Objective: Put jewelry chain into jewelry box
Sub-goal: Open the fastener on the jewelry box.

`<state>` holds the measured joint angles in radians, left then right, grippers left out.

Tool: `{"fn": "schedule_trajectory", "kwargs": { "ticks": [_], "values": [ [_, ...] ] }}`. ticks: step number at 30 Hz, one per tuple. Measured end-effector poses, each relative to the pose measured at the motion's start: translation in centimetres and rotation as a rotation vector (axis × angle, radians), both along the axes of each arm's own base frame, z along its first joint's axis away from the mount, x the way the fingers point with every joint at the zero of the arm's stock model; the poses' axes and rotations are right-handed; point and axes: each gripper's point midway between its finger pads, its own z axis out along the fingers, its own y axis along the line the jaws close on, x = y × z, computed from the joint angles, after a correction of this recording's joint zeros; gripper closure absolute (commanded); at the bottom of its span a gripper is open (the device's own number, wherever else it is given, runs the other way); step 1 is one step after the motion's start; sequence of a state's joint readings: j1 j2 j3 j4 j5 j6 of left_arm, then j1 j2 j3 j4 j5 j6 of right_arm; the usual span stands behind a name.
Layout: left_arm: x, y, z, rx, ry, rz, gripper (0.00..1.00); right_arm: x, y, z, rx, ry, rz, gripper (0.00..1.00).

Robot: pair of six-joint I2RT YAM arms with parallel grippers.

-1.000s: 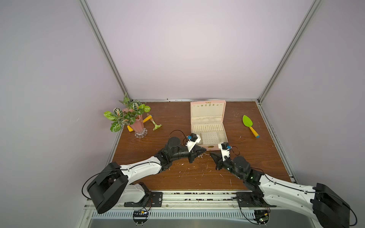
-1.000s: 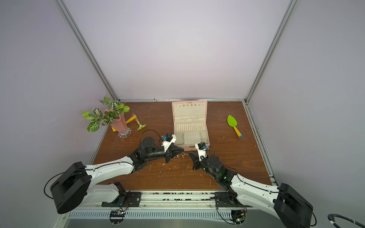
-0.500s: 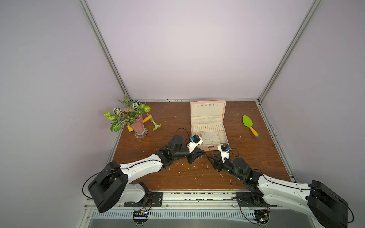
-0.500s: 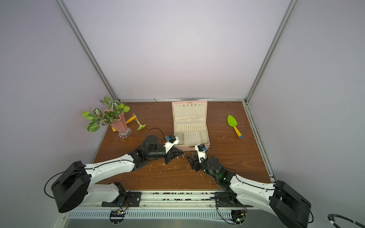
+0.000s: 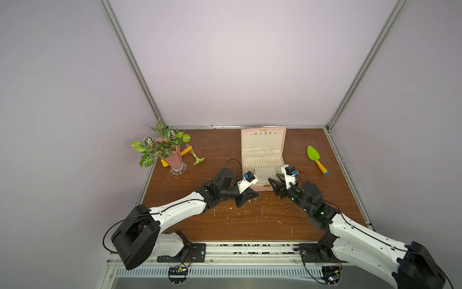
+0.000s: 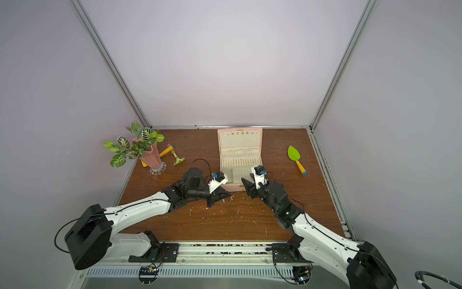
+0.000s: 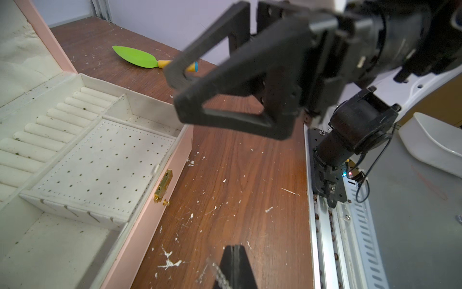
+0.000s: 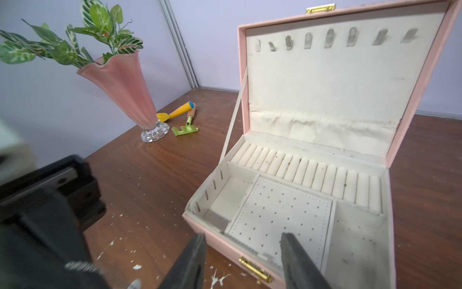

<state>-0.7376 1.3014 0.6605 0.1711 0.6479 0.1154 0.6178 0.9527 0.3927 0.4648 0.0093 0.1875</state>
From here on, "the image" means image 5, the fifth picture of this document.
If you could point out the potted plant pink vase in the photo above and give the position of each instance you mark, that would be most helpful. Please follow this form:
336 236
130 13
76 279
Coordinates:
165 147

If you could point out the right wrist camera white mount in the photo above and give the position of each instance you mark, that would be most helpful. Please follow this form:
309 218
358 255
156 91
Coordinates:
290 175

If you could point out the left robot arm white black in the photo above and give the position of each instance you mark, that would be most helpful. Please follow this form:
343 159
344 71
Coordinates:
142 234

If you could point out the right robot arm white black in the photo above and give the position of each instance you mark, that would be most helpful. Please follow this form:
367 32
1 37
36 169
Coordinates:
403 266

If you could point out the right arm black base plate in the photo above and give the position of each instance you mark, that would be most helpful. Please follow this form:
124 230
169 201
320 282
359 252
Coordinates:
317 253

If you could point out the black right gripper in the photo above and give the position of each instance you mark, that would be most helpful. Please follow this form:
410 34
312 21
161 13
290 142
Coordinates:
284 188

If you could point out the right circuit board connector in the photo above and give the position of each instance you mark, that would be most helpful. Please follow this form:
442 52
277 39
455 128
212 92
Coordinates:
331 275

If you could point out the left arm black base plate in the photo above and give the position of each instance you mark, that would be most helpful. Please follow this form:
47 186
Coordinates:
175 247

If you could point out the circuit board connector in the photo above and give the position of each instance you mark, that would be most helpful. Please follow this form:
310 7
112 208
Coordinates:
331 275
177 275

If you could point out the aluminium mounting rail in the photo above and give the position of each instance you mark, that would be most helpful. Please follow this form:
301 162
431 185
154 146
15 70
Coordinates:
252 253

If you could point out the yellow green toy rake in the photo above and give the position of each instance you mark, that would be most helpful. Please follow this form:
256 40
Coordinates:
188 149

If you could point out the green toy trowel yellow handle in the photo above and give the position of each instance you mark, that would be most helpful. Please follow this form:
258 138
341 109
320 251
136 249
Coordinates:
314 155

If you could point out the left circuit board connector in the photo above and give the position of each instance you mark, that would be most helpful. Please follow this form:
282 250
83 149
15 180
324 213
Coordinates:
177 275

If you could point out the pink jewelry box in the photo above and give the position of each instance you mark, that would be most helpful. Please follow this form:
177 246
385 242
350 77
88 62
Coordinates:
261 153

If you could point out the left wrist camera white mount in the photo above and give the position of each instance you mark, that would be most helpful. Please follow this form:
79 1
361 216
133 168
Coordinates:
248 179

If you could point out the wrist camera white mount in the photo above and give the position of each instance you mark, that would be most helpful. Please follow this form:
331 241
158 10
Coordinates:
290 175
248 179

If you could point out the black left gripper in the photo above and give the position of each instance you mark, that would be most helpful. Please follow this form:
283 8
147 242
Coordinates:
240 198

